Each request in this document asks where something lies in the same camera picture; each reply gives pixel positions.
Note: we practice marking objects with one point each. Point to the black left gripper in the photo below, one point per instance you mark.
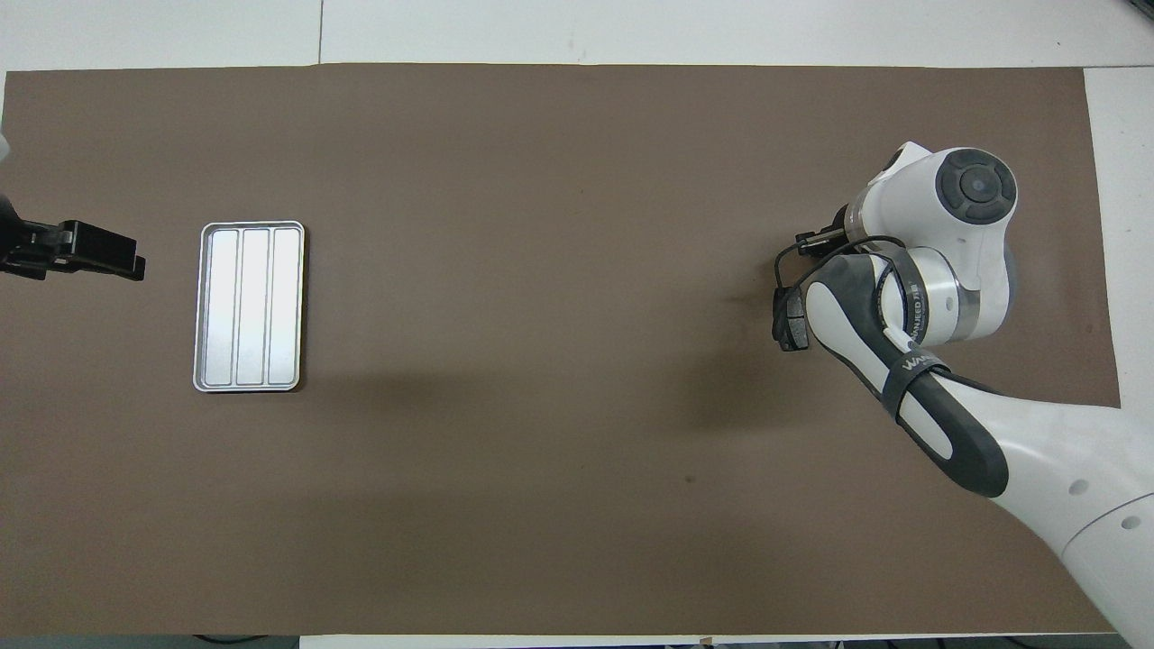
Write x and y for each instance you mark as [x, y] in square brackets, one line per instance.
[34, 252]

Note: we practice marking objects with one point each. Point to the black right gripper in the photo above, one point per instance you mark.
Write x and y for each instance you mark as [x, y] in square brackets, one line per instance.
[841, 221]

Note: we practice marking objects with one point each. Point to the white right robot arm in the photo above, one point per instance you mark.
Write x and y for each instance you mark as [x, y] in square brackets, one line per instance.
[1037, 442]

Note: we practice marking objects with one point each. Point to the silver metal tray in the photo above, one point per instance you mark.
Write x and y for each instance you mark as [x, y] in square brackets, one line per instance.
[252, 306]

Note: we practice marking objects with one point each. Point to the short grey brake pad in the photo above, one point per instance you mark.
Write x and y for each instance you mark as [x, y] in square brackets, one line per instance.
[792, 324]

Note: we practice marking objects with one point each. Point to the brown table mat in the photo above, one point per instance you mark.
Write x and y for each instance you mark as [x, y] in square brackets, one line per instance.
[577, 225]

